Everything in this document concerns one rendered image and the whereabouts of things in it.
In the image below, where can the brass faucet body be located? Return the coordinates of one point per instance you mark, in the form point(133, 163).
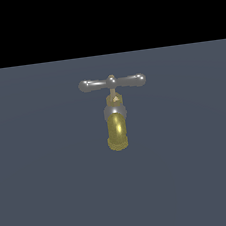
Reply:
point(116, 128)

